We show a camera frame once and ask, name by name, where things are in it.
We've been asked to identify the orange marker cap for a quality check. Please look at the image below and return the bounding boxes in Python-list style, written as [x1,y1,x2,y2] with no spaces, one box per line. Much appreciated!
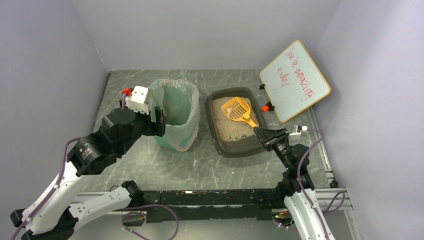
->
[261,105,269,113]

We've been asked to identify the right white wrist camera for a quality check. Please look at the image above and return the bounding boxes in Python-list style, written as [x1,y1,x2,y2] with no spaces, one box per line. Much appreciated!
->
[289,124,308,141]

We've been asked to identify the beige cat litter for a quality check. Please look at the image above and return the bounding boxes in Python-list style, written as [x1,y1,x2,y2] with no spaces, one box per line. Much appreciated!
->
[212,97,255,142]

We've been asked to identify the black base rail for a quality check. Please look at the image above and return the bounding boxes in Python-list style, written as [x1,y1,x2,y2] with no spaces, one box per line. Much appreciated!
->
[122,188,288,223]

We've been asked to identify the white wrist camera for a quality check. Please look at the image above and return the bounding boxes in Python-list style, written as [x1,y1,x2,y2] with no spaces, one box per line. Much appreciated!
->
[289,124,308,141]
[120,85,151,115]

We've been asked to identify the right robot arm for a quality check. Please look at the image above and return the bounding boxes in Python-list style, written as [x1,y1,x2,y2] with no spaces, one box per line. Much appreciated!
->
[253,127,335,240]

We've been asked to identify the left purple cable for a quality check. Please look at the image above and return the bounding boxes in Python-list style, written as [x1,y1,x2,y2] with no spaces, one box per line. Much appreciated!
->
[9,137,84,240]

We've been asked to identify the yellow litter scoop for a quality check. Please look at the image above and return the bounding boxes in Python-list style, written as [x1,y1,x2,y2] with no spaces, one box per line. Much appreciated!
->
[220,96,259,128]

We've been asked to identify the green trash bin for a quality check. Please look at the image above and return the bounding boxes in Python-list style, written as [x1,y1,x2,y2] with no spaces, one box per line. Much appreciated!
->
[152,82,196,151]

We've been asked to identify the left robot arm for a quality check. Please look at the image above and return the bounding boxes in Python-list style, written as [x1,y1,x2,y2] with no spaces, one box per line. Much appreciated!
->
[10,106,167,240]

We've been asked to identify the small whiteboard wooden frame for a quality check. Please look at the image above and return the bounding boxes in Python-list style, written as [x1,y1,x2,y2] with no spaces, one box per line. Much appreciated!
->
[259,40,331,123]

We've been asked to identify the aluminium frame rail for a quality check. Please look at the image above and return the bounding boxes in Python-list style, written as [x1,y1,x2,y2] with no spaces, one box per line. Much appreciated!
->
[308,109,359,240]

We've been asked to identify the clear plastic bin liner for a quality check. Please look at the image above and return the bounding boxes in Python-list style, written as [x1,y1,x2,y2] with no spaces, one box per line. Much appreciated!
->
[147,78,201,153]

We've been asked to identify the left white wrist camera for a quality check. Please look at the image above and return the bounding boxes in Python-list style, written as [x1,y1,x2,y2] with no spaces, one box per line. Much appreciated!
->
[120,85,151,115]

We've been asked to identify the dark grey litter tray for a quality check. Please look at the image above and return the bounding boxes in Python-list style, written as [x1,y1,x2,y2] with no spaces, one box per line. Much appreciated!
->
[204,87,267,158]

